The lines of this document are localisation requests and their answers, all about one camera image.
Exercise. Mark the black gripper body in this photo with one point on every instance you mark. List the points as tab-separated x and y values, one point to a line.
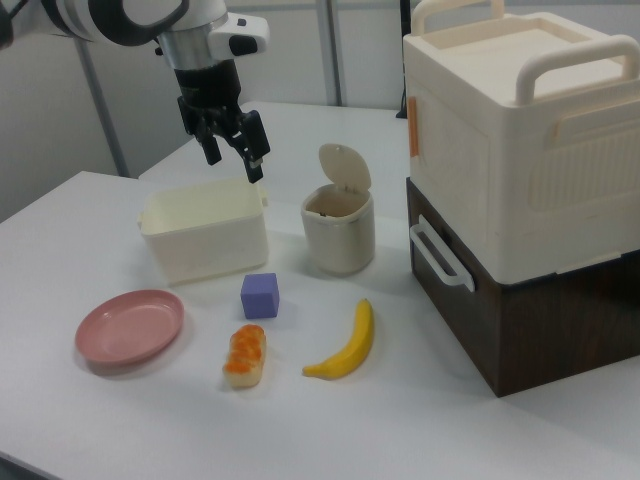
207	87

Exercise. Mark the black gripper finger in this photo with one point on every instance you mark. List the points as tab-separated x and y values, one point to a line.
212	145
255	145

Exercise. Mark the cream lidded trash can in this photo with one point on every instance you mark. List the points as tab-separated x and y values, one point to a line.
340	240

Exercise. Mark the cream rectangular plastic tub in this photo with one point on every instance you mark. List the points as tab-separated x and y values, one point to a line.
210	250

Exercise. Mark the purple foam cube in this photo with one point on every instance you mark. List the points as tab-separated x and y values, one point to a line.
260	297

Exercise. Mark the black pole stand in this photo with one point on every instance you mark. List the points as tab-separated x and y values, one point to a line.
403	20

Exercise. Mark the pink plate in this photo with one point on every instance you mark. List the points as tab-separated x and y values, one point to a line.
130	330

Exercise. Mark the toy bread with orange topping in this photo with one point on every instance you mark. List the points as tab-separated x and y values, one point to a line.
244	357

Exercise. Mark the yellow toy banana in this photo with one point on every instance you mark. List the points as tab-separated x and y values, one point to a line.
350	350

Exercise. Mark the grey metal frame post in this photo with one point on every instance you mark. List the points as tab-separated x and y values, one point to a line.
334	50
107	125

